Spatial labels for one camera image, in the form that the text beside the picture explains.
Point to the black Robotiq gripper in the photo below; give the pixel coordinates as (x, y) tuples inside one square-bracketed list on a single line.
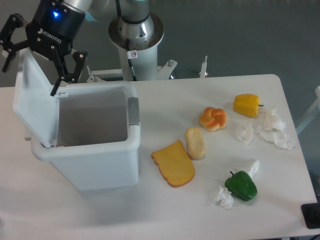
[(51, 34)]

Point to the white trash can lid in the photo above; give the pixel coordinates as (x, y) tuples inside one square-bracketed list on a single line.
[(33, 104)]

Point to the grey trash can latch button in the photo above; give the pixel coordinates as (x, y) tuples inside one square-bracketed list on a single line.
[(133, 111)]

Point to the white trash can body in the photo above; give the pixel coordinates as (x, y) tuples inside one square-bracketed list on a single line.
[(102, 147)]

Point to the orange toast slice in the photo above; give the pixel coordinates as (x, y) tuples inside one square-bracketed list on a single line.
[(174, 164)]

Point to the orange knotted bread roll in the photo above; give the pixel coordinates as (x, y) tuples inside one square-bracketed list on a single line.
[(212, 119)]

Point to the pale oblong bread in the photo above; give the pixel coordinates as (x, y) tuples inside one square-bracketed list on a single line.
[(195, 142)]

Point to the yellow bell pepper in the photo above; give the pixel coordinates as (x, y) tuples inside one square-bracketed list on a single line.
[(247, 104)]

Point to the crumpled white tissue centre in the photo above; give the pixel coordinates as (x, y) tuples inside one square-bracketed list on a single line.
[(245, 133)]

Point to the small crumpled white tissue front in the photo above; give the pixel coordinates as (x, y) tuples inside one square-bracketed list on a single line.
[(224, 198)]

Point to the green bell pepper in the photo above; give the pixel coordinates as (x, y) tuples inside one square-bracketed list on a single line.
[(241, 185)]

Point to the large crumpled white tissue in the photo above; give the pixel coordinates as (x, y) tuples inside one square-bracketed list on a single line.
[(273, 129)]

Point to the white tissue behind green pepper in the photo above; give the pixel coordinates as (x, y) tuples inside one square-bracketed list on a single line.
[(251, 168)]

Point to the black device at table edge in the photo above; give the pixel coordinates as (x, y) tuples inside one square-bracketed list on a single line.
[(311, 215)]

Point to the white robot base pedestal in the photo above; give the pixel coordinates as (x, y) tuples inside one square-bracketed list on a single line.
[(136, 65)]

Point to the white chair frame right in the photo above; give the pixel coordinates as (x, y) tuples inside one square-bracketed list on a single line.
[(310, 113)]

